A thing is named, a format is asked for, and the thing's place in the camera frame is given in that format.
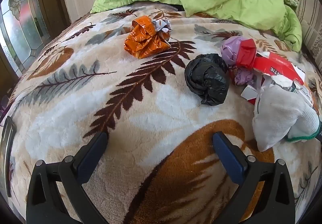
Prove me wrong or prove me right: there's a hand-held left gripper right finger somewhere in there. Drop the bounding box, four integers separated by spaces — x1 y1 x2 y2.
212 131 296 224

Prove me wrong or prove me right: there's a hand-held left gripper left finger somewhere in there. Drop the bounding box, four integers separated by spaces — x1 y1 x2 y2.
26 132 109 224

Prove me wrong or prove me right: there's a white cotton glove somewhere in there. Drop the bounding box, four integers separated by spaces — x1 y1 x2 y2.
252 85 322 153

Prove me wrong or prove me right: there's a dark purple wrapper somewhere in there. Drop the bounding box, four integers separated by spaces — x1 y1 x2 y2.
230 65 254 87

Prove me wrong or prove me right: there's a black plastic bag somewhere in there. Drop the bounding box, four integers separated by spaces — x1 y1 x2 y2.
184 53 230 107

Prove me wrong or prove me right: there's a red and white torn carton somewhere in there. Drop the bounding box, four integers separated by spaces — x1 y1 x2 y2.
240 52 315 109

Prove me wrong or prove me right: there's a red plastic bag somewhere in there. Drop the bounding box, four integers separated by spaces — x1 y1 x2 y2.
235 38 257 68

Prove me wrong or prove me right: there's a light purple plastic bag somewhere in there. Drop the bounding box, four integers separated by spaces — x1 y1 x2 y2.
221 36 246 66

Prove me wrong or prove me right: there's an orange wrapper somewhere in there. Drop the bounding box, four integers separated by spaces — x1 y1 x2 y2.
124 16 170 60

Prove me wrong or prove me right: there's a white paper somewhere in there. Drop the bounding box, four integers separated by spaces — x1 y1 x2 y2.
151 19 173 41

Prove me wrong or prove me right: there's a leaf print fleece blanket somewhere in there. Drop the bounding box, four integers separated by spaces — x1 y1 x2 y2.
5 3 322 224

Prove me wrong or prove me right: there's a stained glass wooden door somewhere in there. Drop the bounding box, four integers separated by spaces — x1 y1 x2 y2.
0 0 51 78

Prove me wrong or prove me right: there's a striped floral pillow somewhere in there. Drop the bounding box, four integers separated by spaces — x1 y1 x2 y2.
294 0 322 78

